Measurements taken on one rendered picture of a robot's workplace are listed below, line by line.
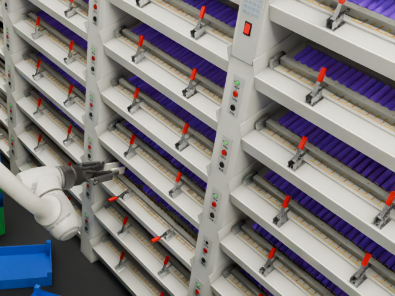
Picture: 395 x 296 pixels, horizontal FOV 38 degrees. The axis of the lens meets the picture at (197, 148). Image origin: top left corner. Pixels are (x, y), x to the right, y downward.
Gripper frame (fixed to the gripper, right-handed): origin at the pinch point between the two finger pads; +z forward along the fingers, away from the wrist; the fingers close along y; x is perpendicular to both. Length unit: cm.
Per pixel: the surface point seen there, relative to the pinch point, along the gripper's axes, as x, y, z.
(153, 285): 42, -27, 12
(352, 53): -85, -87, -17
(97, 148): -4.8, 8.6, -3.5
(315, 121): -65, -82, -13
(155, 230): 8.3, -30.4, -0.7
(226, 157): -40, -57, -10
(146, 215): 7.4, -22.3, 0.8
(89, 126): -11.4, 14.9, -5.1
